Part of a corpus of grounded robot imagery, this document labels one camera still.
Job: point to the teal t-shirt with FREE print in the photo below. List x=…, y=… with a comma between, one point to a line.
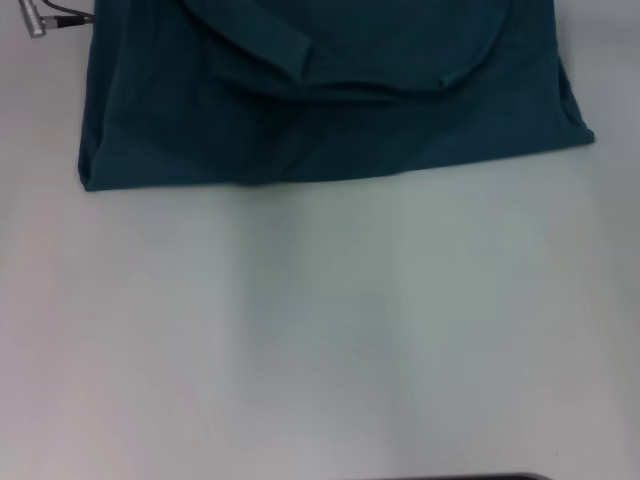
x=325, y=125

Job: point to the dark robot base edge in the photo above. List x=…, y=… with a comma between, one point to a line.
x=450, y=476

